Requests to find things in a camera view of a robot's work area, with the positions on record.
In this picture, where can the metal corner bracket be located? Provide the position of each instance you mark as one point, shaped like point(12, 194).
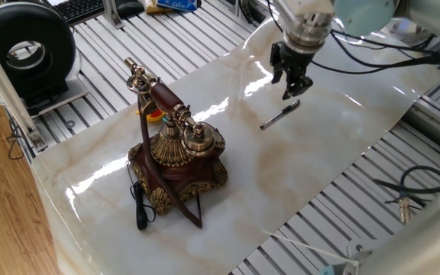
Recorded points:
point(37, 142)

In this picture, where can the brass red phone handset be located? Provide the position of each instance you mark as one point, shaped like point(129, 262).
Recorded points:
point(164, 97)

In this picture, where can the black silver ballpoint pen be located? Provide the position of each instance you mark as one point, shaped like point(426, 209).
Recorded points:
point(279, 115)

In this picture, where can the yellow orange toy turtle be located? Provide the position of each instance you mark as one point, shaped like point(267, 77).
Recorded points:
point(154, 116)

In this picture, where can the short aluminium post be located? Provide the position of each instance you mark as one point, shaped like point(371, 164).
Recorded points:
point(112, 15)

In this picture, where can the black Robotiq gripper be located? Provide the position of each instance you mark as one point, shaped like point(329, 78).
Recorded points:
point(296, 63)

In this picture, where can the antique brass red phone base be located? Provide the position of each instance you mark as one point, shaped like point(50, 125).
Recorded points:
point(182, 175)

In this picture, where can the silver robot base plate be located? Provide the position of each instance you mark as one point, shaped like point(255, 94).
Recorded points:
point(357, 250)

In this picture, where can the aluminium frame beam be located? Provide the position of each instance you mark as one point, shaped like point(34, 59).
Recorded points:
point(2, 84)

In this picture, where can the glossy marble pattern mat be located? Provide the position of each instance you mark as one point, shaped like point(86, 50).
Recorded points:
point(281, 172)

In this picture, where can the blue snack packet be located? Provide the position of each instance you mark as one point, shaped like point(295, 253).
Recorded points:
point(176, 4)

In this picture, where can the black computer keyboard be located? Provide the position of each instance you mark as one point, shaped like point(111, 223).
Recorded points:
point(78, 8)

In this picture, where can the white zip tie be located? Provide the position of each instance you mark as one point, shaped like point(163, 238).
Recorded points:
point(311, 248)

